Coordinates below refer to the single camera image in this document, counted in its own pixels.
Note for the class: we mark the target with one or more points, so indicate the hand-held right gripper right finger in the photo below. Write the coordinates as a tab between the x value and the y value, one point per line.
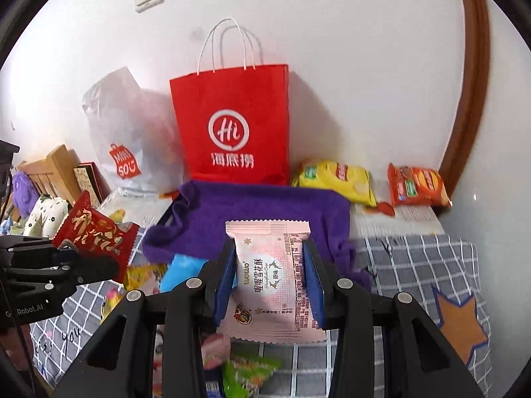
313	282

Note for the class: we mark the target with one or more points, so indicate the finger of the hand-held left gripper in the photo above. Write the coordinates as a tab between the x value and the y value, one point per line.
29	246
95	268

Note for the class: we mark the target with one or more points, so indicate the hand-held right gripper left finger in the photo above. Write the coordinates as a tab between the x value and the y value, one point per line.
226	282

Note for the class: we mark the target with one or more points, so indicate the red gold-print snack packet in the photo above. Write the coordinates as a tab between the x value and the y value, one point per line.
93	232

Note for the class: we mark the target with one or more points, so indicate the pale pink snack packet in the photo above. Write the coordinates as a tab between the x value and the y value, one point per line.
269	269

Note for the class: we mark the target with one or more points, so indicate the yellow snack packet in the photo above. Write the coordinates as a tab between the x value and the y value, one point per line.
143	277

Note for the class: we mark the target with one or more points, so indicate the white floral plush toy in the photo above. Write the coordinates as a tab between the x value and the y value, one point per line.
43	213

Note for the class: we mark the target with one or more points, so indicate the blue snack packet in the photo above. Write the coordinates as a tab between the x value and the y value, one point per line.
182	271

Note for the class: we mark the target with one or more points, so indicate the purple plush toy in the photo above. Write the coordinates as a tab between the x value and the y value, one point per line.
23	195

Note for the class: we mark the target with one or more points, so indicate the newspaper sheet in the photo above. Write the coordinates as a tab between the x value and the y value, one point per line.
406	219
137	209

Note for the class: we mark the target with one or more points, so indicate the purple towel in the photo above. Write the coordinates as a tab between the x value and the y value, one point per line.
265	205

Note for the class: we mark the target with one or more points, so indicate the green snack packet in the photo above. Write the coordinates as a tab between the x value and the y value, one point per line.
244	377

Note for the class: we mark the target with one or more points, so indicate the grey plaid blanket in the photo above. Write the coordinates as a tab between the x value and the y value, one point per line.
415	265

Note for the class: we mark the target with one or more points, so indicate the yellow chips bag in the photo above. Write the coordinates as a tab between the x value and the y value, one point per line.
336	176

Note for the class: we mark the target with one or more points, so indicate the white plastic bag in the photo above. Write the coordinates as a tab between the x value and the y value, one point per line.
120	132

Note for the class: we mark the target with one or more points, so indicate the orange chips bag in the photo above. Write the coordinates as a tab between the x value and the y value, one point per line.
419	184

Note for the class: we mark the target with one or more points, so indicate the red paper bag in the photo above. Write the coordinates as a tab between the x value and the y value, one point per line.
230	132

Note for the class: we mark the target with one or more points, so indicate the dark red picture frame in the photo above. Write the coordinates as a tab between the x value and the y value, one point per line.
89	182

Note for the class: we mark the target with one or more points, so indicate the brown wooden door frame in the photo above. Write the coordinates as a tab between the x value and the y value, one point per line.
471	91

